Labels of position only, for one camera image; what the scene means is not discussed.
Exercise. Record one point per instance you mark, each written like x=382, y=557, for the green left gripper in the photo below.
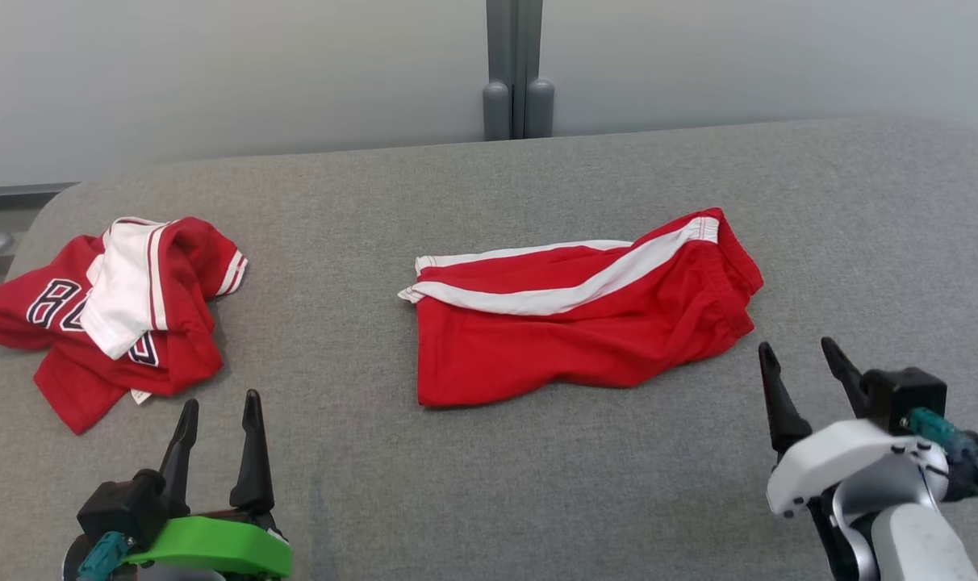
x=223, y=549

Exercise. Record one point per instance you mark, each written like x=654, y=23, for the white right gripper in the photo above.
x=844, y=460

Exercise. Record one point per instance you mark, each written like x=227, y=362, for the red basketball jersey white trim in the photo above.
x=182, y=339

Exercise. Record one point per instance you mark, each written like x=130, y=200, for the red shorts white stripe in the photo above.
x=537, y=355

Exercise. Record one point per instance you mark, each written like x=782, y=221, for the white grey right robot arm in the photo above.
x=917, y=549

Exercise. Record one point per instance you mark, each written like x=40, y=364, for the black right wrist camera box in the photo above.
x=909, y=395

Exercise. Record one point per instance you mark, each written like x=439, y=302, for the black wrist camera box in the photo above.
x=909, y=395
x=122, y=504

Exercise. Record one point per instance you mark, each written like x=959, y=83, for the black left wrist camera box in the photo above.
x=122, y=504

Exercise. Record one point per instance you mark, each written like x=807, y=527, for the teal right camera connector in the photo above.
x=937, y=428

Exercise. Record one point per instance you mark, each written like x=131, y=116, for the teal camera connector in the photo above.
x=102, y=557
x=937, y=428

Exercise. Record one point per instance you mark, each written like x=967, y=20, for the teal left camera connector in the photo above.
x=102, y=557

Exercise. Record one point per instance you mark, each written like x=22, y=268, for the grey partition rail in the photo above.
x=21, y=190

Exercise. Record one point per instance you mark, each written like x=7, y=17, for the grey double partition post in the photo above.
x=515, y=48

